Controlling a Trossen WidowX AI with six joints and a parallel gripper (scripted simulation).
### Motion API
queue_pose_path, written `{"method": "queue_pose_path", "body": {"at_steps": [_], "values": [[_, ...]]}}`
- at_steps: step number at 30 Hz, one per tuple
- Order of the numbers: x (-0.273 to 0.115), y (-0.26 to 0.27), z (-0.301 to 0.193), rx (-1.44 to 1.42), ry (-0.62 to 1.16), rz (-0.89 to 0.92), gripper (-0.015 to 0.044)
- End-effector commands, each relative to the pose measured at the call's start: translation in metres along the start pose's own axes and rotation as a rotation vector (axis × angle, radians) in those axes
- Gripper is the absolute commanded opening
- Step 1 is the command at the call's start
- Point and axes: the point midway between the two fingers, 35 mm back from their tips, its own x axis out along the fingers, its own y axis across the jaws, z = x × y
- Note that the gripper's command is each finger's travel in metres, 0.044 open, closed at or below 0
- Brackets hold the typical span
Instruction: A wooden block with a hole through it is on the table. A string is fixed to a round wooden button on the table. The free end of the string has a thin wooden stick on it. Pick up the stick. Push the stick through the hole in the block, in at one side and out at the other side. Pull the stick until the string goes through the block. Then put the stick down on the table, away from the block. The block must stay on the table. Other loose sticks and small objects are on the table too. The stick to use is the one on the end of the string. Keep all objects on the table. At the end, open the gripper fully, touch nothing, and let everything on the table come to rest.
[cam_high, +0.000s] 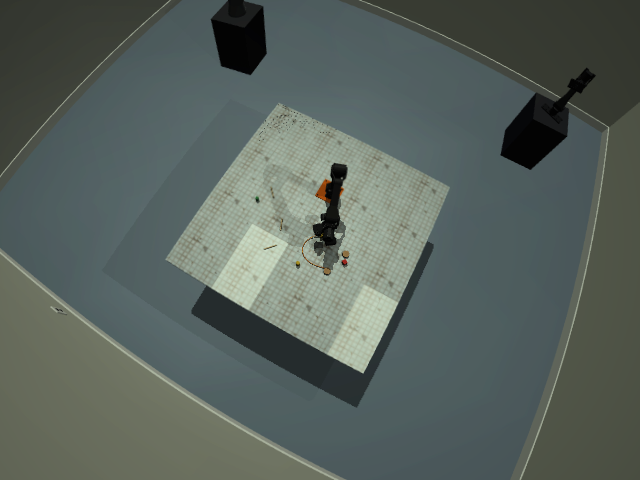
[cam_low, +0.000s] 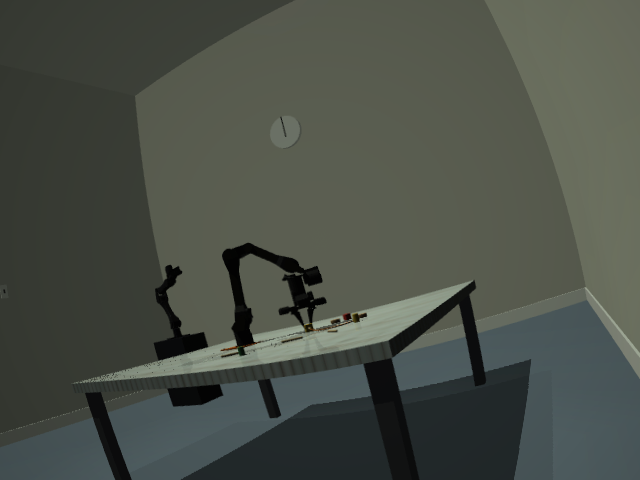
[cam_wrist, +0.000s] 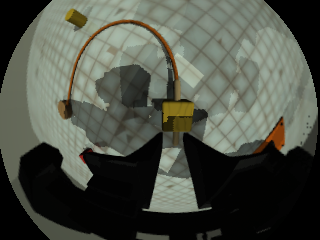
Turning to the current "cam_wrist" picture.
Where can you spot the short olive-yellow cylinder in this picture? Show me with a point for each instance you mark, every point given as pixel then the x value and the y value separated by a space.
pixel 76 18

